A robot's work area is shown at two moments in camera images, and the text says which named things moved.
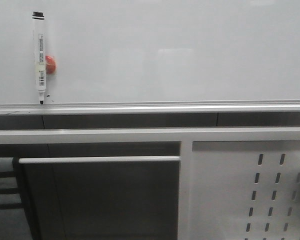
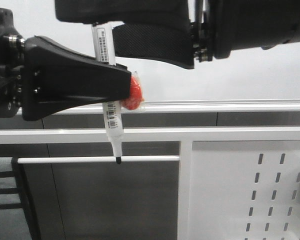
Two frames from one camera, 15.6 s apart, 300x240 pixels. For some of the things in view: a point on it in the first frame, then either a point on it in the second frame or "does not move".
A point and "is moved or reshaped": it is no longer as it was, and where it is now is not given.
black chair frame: x=26 y=206 does not move
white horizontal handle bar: x=101 y=159 does not move
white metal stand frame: x=184 y=137 does not move
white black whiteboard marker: x=38 y=17 is moved or reshaped
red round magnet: x=50 y=65 is moved or reshaped
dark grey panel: x=105 y=200 does not move
